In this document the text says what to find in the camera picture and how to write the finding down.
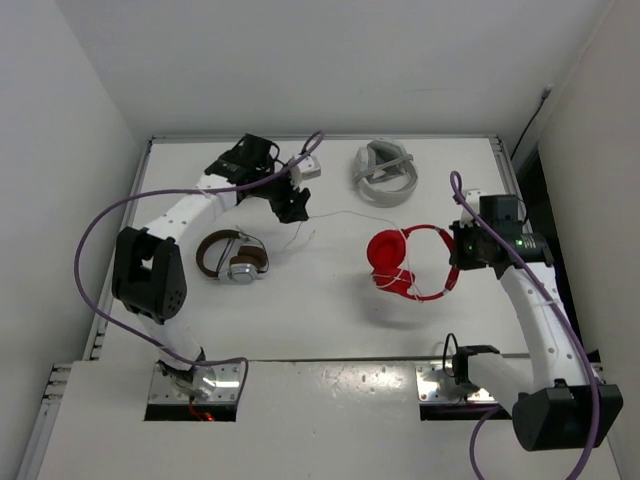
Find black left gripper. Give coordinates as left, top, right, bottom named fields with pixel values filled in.
left=254, top=163, right=309, bottom=224

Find white headphone cable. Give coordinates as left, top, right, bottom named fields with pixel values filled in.
left=279, top=209, right=431, bottom=304

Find red headphones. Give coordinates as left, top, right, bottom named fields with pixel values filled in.
left=366, top=224, right=460, bottom=302

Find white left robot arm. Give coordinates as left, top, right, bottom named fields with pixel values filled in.
left=111, top=132, right=324, bottom=372

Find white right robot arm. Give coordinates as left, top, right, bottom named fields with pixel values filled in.
left=450, top=189, right=623, bottom=451

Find grey white headphones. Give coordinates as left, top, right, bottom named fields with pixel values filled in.
left=352, top=138, right=419, bottom=208

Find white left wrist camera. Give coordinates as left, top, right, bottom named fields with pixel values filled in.
left=290, top=155, right=321, bottom=185

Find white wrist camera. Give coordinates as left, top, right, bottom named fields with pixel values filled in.
left=460, top=189, right=484, bottom=225
left=290, top=155, right=321, bottom=185

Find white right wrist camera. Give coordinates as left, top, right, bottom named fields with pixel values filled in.
left=460, top=189, right=484, bottom=225

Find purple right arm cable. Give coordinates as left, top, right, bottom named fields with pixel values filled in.
left=449, top=170, right=601, bottom=480

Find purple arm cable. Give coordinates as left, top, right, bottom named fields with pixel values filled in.
left=449, top=170, right=601, bottom=480
left=73, top=130, right=325, bottom=401

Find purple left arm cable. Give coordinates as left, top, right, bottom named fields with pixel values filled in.
left=73, top=130, right=325, bottom=401

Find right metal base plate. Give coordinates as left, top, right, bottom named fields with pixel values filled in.
left=415, top=361, right=496, bottom=406

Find metal base plate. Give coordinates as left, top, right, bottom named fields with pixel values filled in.
left=148, top=363, right=244, bottom=405
left=415, top=361, right=496, bottom=406

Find black wall cable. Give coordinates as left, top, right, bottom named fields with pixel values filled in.
left=510, top=87, right=554, bottom=159

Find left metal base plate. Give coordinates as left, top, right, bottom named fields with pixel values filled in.
left=148, top=363, right=244, bottom=405

